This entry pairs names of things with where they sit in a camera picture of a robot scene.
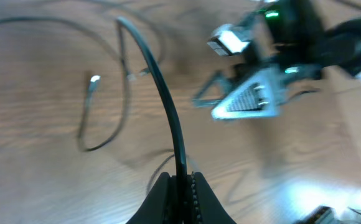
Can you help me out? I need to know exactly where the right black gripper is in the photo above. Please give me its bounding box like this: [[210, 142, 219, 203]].
[[192, 0, 324, 120]]

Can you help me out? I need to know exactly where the long black USB cable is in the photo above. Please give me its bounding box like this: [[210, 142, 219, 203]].
[[0, 0, 169, 153]]

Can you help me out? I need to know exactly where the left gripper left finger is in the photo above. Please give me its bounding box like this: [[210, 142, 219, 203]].
[[127, 172, 170, 224]]

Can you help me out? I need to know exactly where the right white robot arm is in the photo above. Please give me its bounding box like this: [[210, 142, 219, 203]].
[[192, 0, 361, 120]]

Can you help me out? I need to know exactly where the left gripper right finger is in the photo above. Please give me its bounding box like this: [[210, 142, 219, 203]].
[[190, 172, 236, 224]]

